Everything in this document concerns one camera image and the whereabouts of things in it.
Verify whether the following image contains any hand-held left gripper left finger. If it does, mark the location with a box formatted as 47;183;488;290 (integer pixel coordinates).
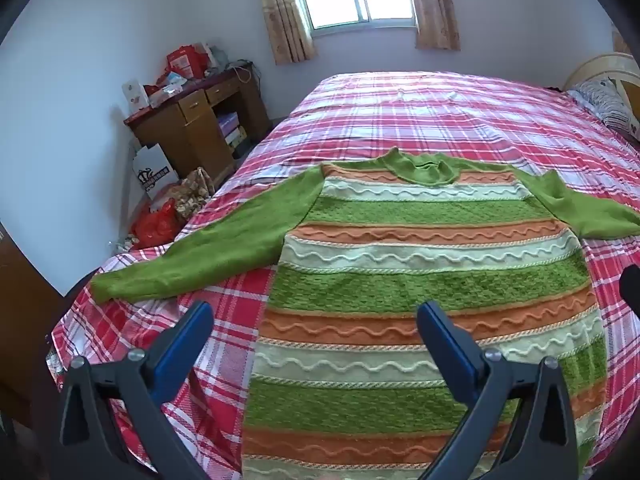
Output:
57;301;216;480

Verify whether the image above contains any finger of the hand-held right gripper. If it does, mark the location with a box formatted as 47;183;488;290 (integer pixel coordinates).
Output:
619;264;640;317

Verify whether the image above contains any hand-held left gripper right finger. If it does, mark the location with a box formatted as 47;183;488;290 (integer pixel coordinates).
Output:
416;301;582;480

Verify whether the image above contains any green orange striped knit sweater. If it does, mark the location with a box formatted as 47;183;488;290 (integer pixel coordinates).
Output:
90;147;640;480

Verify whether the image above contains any red plastic bag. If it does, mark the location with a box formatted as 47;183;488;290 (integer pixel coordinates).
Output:
131;199;181;248

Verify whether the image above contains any brown floral bag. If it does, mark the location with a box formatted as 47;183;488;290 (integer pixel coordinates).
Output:
172;166;217;221

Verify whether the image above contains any brown wooden wardrobe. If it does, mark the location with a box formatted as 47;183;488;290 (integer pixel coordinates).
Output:
0;220;68;426

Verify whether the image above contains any white paper bag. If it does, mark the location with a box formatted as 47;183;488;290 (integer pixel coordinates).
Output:
132;143;180;201

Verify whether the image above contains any striped pillow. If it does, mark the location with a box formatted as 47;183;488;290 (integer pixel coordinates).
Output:
567;76;640;148

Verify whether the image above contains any brown wooden desk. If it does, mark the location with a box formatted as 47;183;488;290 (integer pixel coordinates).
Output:
124;62;273;181

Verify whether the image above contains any stack of books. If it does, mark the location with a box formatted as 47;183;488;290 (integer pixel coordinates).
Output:
216;112;247;148

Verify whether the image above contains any light wooden headboard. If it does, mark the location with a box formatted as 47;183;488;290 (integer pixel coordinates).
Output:
562;52;640;126

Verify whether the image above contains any bed with red plaid sheet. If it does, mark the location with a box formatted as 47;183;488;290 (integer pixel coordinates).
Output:
47;71;640;480

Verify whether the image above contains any white box with red print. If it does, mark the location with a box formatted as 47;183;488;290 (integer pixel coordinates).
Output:
121;78;151;116

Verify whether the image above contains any red gift bag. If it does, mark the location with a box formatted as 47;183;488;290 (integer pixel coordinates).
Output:
165;45;211;80

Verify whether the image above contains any beige patterned curtain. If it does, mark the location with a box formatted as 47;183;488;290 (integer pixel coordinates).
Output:
407;0;461;52
252;0;318;66

